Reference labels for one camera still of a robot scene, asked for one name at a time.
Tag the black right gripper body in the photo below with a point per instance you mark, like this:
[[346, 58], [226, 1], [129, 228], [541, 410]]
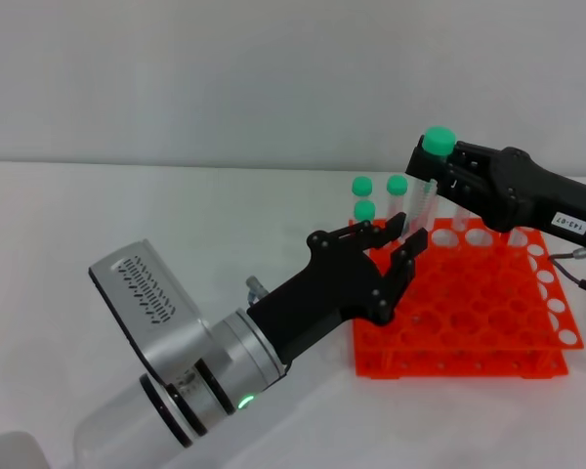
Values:
[[542, 200]]

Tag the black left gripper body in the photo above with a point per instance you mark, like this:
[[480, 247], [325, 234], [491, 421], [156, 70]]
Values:
[[332, 288]]

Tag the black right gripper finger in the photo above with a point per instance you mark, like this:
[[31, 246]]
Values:
[[473, 190], [476, 156]]

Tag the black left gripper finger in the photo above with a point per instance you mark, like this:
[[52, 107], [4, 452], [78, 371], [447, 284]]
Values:
[[383, 232], [403, 271]]

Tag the orange plastic test tube rack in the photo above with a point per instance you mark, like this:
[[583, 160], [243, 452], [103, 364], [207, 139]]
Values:
[[469, 303]]

